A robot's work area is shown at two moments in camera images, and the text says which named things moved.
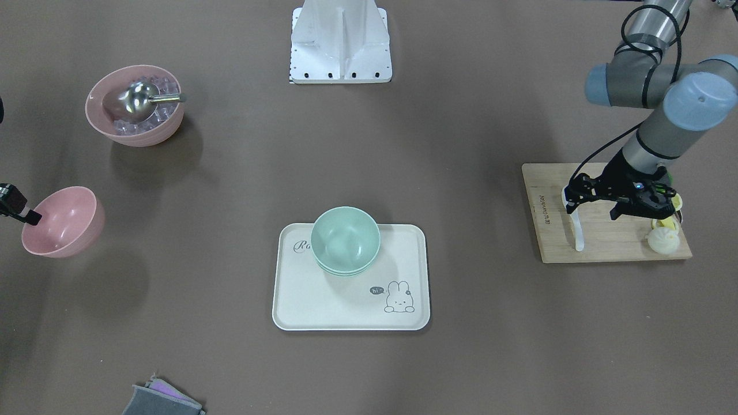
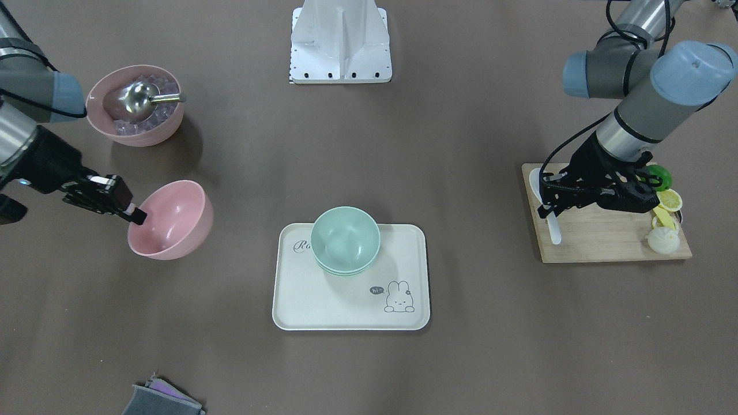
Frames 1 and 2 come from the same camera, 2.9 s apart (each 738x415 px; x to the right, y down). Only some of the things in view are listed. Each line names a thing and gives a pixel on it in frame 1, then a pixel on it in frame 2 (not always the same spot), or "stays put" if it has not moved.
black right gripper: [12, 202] → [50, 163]
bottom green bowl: [346, 275] stays put
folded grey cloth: [159, 397] stays put
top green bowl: [345, 238] stays put
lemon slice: [677, 202] stays put
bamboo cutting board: [605, 240] stays put
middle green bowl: [345, 272] stays put
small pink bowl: [72, 219] → [179, 217]
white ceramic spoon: [578, 226] → [553, 226]
